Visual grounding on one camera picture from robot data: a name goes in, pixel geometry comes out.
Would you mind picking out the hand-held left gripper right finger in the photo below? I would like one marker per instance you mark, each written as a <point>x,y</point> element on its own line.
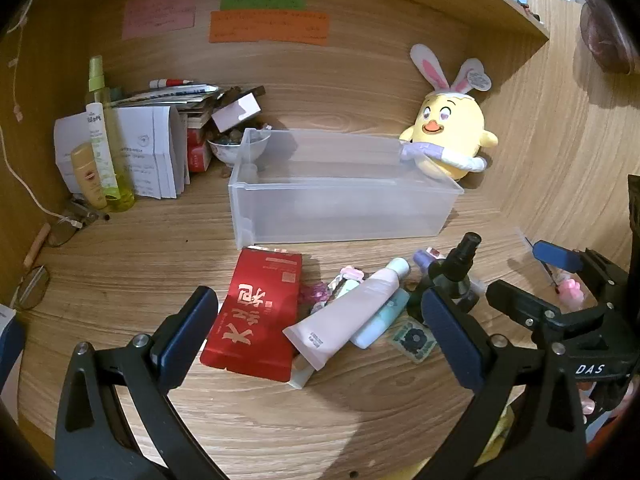
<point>450,342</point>

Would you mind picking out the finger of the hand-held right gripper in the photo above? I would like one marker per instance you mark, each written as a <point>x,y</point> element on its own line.
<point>522,307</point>
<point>555,256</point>

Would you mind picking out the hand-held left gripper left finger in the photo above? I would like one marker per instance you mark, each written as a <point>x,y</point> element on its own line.
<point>186,327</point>

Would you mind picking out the red foil packet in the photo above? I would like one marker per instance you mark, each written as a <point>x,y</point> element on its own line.
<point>255,320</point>

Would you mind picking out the pink tube with mint cap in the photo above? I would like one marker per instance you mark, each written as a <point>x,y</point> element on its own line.
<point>345,315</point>

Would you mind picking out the white squeezed tube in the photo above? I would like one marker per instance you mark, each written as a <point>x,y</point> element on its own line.
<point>301,375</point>

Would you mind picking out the clear plastic storage bin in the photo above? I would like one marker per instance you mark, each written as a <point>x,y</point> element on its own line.
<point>340,205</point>

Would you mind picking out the thin pen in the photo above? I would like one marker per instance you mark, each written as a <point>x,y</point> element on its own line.
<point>542,265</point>

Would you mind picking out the green and black sachet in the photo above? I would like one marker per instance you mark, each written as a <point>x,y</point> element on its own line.
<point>412,342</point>

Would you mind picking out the pink small figurine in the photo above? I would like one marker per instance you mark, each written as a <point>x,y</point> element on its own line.
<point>570,294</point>

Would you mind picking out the light blue tube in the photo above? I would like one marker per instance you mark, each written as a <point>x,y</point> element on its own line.
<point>380,322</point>

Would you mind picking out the black spray bottle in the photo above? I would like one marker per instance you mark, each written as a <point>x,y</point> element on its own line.
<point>457,265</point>

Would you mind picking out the small purple bottle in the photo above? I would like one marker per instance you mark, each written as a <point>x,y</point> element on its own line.
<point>424,260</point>

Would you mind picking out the pale green eraser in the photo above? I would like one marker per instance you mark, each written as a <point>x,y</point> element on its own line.
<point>346,289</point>

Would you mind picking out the eyeglasses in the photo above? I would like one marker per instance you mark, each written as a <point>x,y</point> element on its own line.
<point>32,287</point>
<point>70,227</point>

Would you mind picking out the yellow chick plush toy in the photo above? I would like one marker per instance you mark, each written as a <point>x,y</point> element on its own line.
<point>450,125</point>

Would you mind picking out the wooden stick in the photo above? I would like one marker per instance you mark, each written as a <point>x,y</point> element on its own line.
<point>37,244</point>

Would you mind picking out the red cardboard box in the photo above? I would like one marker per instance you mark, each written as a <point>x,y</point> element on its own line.
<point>197,152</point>

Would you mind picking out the white folded paper leaflet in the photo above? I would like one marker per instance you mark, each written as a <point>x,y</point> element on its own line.
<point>150,155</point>

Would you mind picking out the blue and white box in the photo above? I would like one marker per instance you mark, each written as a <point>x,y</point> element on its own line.
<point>9,345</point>

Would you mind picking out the beige sunscreen bottle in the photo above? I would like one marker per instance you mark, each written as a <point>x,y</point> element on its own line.
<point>89,175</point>

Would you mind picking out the yellow-green spray bottle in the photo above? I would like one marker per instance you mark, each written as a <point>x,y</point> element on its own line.
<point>117,160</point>

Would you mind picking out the white bowl of stones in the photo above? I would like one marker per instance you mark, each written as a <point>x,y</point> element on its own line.
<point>232,147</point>

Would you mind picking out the white tube with green print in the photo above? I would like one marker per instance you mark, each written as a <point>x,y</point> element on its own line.
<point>100,150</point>

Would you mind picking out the small white cardboard box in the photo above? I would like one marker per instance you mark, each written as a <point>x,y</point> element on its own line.
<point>235,112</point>

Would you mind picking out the dark round object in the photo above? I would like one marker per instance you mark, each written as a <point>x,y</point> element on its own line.
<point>607,40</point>

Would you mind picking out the stack of booklets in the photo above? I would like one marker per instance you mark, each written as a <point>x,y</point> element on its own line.
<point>165,96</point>

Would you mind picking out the red and white marker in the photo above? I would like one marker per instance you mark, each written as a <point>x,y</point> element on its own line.
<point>170,82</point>

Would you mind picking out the wooden shelf board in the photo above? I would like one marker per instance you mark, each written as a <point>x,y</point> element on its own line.
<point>505,15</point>

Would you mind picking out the orange paper note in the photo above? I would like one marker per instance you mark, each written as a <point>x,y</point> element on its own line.
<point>270,26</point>

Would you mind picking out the pink paper note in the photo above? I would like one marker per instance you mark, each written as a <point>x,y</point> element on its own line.
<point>157,12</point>

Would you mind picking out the green paper note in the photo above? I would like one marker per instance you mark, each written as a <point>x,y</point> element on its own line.
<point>262,2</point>

